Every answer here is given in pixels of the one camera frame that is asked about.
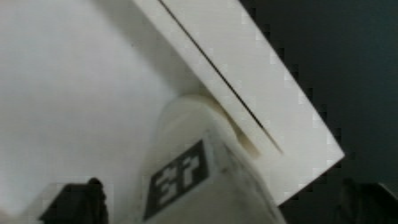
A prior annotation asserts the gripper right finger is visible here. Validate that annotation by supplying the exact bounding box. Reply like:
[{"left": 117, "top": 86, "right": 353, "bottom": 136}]
[{"left": 336, "top": 179, "right": 398, "bottom": 224}]

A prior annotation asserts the white table leg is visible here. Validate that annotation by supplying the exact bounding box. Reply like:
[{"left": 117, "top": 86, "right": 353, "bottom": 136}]
[{"left": 137, "top": 95, "right": 288, "bottom": 224}]

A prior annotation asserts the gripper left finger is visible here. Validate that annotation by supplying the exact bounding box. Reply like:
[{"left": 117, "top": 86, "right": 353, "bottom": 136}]
[{"left": 39, "top": 178, "right": 108, "bottom": 224}]

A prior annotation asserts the white U-shaped fence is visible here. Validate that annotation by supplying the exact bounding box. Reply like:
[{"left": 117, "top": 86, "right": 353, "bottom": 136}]
[{"left": 158, "top": 0, "right": 346, "bottom": 206}]

